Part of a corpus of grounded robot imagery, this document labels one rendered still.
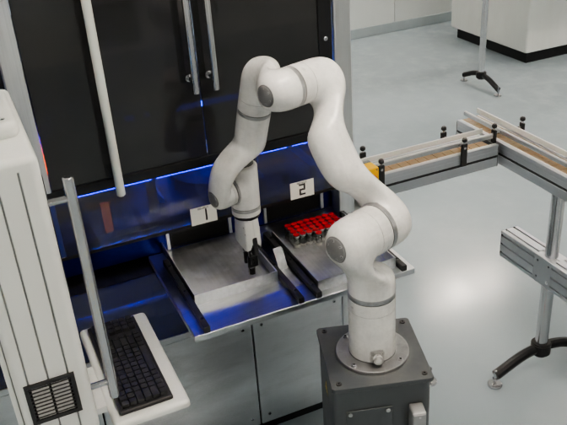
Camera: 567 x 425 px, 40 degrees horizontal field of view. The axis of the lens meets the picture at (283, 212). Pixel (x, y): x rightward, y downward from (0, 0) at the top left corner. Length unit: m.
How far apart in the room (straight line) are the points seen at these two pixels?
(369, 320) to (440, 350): 1.55
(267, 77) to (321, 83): 0.13
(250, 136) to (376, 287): 0.52
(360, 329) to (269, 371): 0.95
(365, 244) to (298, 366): 1.20
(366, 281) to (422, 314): 1.83
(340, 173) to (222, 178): 0.40
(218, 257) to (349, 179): 0.76
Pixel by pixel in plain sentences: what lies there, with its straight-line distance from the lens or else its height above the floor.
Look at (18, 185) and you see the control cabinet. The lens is 1.65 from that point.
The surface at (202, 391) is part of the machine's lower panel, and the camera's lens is 2.78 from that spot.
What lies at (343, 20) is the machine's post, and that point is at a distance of 2.40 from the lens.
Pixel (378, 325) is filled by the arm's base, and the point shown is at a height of 0.99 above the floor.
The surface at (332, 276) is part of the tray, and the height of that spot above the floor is 0.92.
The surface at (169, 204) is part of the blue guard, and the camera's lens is 2.36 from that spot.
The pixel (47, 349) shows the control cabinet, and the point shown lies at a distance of 1.84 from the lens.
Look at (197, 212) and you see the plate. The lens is 2.40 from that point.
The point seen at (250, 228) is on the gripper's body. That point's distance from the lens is 2.21.
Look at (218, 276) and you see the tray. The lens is 2.36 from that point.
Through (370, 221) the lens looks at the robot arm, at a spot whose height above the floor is 1.28.
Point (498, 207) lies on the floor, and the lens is 4.60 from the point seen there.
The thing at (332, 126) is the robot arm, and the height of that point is 1.47.
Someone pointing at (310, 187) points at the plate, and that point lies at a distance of 2.53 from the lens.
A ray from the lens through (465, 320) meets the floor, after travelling 3.64.
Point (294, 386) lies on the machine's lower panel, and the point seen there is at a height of 0.21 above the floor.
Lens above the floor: 2.15
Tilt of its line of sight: 28 degrees down
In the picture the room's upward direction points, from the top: 4 degrees counter-clockwise
